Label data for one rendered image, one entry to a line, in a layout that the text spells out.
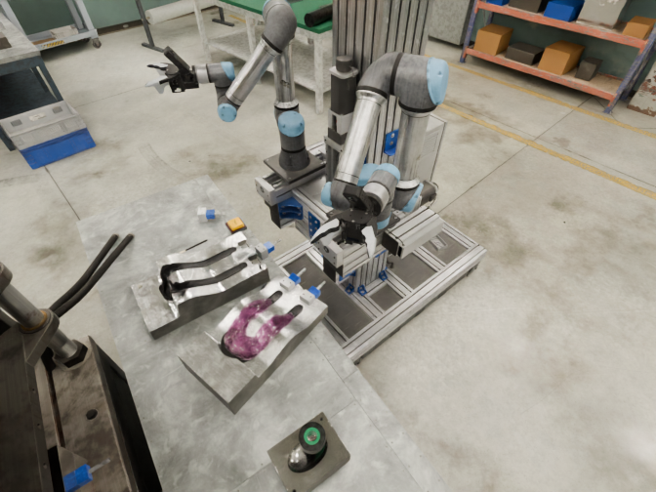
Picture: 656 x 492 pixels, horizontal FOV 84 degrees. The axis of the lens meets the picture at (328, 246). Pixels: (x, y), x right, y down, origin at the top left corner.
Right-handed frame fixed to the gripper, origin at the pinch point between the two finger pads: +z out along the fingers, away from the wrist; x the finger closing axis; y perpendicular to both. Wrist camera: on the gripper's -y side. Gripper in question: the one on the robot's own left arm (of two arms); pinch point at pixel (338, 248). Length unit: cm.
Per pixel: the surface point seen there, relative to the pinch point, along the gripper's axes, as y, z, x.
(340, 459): 60, 27, -6
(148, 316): 49, 14, 80
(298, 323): 56, -8, 27
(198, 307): 51, 2, 65
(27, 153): 80, -92, 368
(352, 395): 66, 6, 0
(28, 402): 32, 54, 73
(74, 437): 57, 56, 75
